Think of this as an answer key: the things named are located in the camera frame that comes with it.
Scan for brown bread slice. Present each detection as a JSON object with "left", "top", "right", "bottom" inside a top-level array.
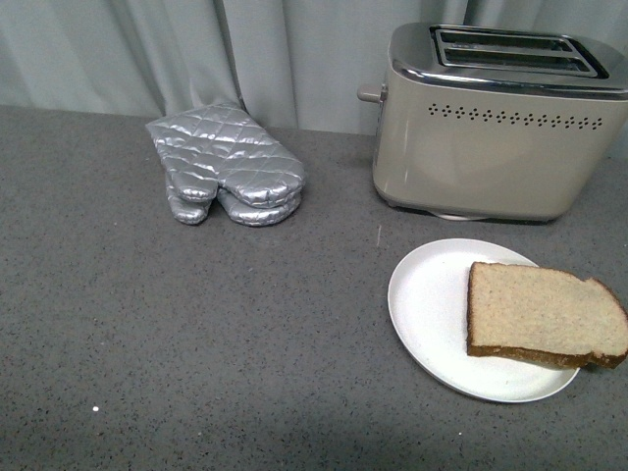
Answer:
[{"left": 467, "top": 262, "right": 627, "bottom": 368}]

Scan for silver quilted oven mitt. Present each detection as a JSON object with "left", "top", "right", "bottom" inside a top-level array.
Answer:
[
  {"left": 146, "top": 103, "right": 305, "bottom": 208},
  {"left": 166, "top": 185, "right": 301, "bottom": 227}
]

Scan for grey curtain backdrop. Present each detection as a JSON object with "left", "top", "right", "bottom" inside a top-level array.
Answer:
[{"left": 1, "top": 1, "right": 627, "bottom": 133}]

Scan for upper silver quilted oven mitt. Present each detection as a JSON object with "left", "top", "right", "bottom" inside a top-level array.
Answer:
[{"left": 146, "top": 103, "right": 305, "bottom": 208}]

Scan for beige two-slot toaster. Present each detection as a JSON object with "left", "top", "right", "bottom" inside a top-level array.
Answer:
[{"left": 358, "top": 23, "right": 627, "bottom": 221}]

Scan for lower silver quilted oven mitt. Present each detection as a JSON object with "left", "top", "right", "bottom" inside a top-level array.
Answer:
[{"left": 166, "top": 185, "right": 301, "bottom": 227}]

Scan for white round plate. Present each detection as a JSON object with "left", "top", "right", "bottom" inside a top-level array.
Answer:
[{"left": 388, "top": 238, "right": 579, "bottom": 403}]

